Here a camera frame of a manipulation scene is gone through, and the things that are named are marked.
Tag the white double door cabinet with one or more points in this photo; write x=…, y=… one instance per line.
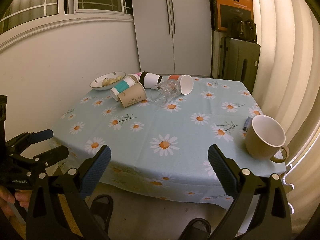
x=174, y=36

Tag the dark folded table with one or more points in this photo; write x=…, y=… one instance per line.
x=234, y=59

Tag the black slipper left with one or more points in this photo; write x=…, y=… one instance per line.
x=102, y=208

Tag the black slipper right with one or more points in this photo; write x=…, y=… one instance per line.
x=197, y=229

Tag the pink paper cup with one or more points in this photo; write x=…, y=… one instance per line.
x=135, y=76

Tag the black white paper cup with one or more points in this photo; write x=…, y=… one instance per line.
x=148, y=80

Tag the black slipper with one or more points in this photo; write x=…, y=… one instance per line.
x=102, y=208
x=197, y=229

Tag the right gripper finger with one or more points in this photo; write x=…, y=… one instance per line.
x=33, y=138
x=53, y=156

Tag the white floral bowl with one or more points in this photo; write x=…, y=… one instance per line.
x=107, y=81

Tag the red paper cup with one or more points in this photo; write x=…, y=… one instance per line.
x=186, y=83

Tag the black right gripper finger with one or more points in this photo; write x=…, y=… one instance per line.
x=259, y=209
x=57, y=207

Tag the floral light blue tablecloth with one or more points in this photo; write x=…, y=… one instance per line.
x=162, y=151

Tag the cream curtain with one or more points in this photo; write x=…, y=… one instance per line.
x=287, y=89

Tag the orange cardboard box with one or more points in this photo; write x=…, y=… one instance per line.
x=225, y=10

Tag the white framed window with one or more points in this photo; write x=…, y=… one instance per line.
x=65, y=0

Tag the small blue box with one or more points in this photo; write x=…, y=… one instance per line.
x=247, y=124

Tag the person's left hand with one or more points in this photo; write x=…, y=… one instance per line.
x=6, y=198

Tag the clear glass mug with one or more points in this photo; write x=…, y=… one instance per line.
x=163, y=92

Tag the brown kraft paper cup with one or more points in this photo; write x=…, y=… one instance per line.
x=132, y=95

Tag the black bag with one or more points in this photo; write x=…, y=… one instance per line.
x=242, y=29

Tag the teal white paper cup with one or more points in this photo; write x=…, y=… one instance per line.
x=124, y=84

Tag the beige ceramic mug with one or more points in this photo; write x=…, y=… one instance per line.
x=265, y=140

